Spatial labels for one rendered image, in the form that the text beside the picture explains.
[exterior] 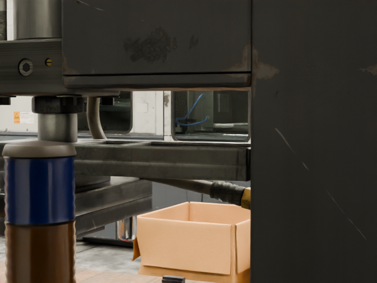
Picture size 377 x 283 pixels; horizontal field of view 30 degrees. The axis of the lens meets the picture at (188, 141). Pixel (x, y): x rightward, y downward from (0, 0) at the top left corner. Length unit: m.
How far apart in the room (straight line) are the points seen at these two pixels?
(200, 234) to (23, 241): 2.62
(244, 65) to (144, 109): 5.24
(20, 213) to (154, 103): 5.35
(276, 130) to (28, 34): 0.25
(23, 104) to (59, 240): 6.09
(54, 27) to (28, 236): 0.30
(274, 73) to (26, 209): 0.23
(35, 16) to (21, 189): 0.30
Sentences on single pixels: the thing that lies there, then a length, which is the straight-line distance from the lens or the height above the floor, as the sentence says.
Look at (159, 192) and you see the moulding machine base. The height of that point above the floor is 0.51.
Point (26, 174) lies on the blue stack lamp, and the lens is 0.37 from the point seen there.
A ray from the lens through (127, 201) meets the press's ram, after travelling 0.70.
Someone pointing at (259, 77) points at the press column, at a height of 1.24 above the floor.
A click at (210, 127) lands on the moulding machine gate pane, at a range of 5.46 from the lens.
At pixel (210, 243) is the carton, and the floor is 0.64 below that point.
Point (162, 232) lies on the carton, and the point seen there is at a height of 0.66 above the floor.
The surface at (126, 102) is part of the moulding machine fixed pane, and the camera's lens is 5.86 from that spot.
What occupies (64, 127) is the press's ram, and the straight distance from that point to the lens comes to 0.66.
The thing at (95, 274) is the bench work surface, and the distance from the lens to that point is 1.35.
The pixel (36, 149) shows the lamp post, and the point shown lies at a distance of 0.37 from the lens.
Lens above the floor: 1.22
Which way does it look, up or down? 3 degrees down
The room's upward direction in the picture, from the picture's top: straight up
